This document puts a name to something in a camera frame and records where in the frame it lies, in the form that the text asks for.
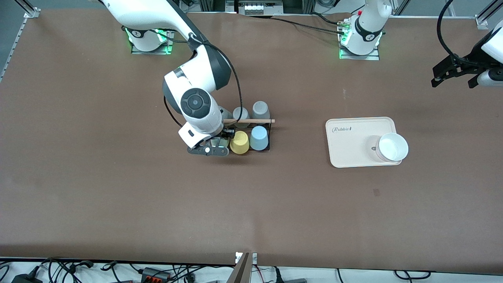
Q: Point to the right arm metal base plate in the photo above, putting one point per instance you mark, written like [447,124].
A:
[170,44]

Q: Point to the grey electrical box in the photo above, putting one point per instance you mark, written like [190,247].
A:
[259,8]

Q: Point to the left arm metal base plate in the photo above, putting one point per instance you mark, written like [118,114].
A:
[373,57]

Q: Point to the silver metal bracket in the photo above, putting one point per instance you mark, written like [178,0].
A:
[254,257]

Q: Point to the black power adapter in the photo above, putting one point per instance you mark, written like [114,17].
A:
[27,279]

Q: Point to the beige plastic tray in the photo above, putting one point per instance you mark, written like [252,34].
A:
[353,151]

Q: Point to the grey cup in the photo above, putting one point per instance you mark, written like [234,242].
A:
[260,108]
[244,114]
[228,114]

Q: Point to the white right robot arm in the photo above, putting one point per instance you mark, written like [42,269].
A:
[157,15]

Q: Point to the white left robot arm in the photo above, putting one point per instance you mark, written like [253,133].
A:
[367,27]

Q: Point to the white bowl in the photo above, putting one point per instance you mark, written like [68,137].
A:
[393,147]

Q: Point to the pale green cup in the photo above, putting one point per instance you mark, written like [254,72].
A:
[218,142]

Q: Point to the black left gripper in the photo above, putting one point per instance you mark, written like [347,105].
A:
[465,64]

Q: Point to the yellow cup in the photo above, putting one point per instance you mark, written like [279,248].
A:
[240,143]

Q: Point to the aluminium frame rail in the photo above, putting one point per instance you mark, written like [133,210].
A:
[19,33]
[485,15]

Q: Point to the light blue cup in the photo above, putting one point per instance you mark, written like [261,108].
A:
[259,139]

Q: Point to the brown table cover mat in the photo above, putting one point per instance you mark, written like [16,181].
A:
[251,216]

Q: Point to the black orange connector box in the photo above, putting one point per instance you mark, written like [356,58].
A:
[155,274]

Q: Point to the grey metal camera pole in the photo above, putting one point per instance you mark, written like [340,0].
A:
[239,273]

